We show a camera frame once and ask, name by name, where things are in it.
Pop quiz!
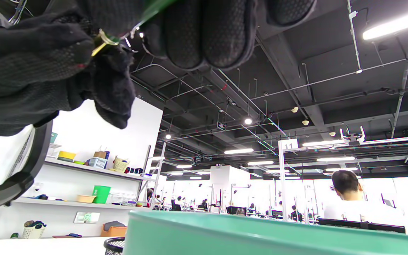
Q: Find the white wall socket panel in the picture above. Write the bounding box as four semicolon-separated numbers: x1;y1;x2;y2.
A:
74;212;101;224

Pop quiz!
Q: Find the yellow bowl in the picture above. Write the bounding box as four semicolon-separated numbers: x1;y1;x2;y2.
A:
57;151;77;162

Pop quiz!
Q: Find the black mesh pen holder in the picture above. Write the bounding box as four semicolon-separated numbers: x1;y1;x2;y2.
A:
103;237;126;255

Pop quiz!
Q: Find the green fountain pen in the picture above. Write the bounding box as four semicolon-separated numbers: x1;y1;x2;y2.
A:
91;0;178;57

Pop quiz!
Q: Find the white camera bracket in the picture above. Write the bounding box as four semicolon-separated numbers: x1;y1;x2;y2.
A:
339;126;366;146

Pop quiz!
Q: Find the woven basket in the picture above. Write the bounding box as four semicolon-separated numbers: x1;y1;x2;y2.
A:
113;156;130;173

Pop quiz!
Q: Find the white plastic basket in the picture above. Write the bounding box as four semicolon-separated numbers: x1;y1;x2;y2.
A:
22;220;47;239

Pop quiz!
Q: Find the long ceiling lamp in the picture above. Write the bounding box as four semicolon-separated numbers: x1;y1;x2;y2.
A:
363;7;408;40
302;140;346;148

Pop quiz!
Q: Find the black mesh chair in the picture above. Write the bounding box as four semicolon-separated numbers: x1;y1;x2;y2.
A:
317;217;406;234

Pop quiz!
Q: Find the green plastic basket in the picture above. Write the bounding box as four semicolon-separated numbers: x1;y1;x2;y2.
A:
123;211;408;255

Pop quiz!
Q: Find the green cup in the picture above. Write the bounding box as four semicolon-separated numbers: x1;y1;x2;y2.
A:
92;185;112;204

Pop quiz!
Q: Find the person's left hand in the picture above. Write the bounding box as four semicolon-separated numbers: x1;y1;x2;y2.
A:
0;11;136;146

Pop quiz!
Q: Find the orange box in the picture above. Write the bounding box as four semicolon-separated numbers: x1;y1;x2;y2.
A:
101;221;128;237

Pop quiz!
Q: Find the person's right hand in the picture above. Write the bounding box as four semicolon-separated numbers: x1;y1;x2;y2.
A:
48;0;318;70

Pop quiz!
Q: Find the aluminium frame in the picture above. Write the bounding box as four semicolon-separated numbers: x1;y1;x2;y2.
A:
278;135;408;223

